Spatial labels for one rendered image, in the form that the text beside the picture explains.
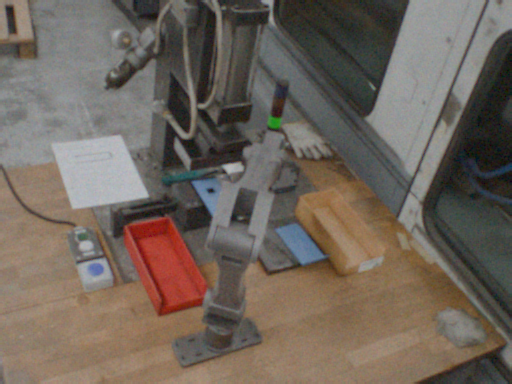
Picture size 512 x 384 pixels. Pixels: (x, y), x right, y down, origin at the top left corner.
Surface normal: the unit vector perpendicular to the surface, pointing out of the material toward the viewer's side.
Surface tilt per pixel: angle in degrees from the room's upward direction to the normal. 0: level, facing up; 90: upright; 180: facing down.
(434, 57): 90
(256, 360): 0
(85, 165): 1
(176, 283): 0
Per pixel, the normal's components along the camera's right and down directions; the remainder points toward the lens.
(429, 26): -0.91, 0.14
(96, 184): 0.16, -0.77
